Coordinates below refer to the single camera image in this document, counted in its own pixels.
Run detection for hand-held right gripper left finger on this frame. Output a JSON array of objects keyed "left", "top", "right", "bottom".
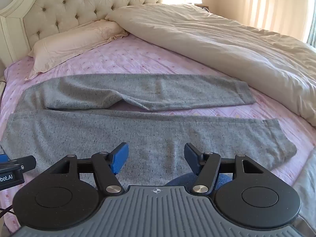
[{"left": 43, "top": 142, "right": 129, "bottom": 195}]

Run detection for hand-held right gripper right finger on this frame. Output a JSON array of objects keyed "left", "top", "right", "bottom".
[{"left": 184, "top": 142, "right": 272, "bottom": 195}]

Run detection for grey pants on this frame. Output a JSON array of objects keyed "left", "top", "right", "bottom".
[{"left": 0, "top": 73, "right": 298, "bottom": 193}]

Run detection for pink patterned bed sheet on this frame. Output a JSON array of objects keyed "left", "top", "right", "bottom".
[{"left": 0, "top": 33, "right": 316, "bottom": 230}]

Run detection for cream duvet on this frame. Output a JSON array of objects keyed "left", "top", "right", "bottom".
[{"left": 105, "top": 3, "right": 316, "bottom": 127}]

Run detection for pale pink pillow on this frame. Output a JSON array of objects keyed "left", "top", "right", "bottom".
[{"left": 25, "top": 20, "right": 130, "bottom": 81}]

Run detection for cream tufted headboard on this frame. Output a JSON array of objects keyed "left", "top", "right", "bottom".
[{"left": 0, "top": 0, "right": 163, "bottom": 67}]

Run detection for cream curtain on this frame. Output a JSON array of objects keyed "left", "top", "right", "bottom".
[{"left": 242, "top": 0, "right": 316, "bottom": 42}]

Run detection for black cable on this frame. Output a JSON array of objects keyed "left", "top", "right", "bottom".
[{"left": 0, "top": 204, "right": 16, "bottom": 218}]

